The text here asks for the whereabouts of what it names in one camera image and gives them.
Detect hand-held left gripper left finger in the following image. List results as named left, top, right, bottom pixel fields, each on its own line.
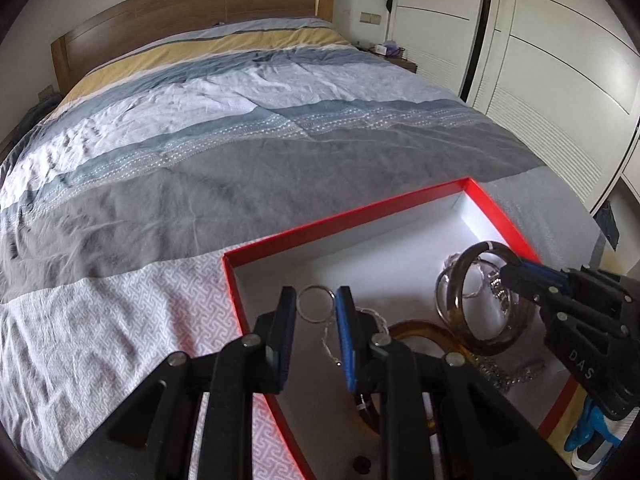
left=57, top=286, right=297, bottom=480

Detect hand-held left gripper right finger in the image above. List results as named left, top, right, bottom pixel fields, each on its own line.
left=335, top=286, right=576, bottom=480

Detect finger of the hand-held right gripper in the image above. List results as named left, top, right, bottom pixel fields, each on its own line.
left=537, top=294, right=633, bottom=347
left=499, top=259, right=638, bottom=311

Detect small silver hoop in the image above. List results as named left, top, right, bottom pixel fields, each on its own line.
left=297, top=285, right=337, bottom=323

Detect dark translucent bangle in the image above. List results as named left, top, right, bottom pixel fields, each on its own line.
left=434, top=241, right=543, bottom=357

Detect amber resin bangle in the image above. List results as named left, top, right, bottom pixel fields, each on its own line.
left=357, top=321, right=481, bottom=433

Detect red cardboard box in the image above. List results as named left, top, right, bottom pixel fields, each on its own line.
left=221, top=176, right=581, bottom=480

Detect dark blue cloth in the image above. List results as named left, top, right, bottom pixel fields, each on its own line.
left=595, top=200, right=621, bottom=251

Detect striped bed with headboard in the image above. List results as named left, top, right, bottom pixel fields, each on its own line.
left=0, top=16, right=606, bottom=480

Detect white wardrobe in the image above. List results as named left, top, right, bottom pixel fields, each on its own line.
left=387, top=0, right=640, bottom=216

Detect wooden nightstand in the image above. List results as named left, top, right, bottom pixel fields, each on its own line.
left=385, top=52, right=418, bottom=75

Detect grey cloth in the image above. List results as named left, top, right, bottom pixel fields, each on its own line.
left=12, top=92, right=63, bottom=141

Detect wooden headboard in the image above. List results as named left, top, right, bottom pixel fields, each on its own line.
left=51, top=0, right=336, bottom=96

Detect thin silver necklace chain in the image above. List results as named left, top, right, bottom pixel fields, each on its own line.
left=320, top=307, right=388, bottom=366

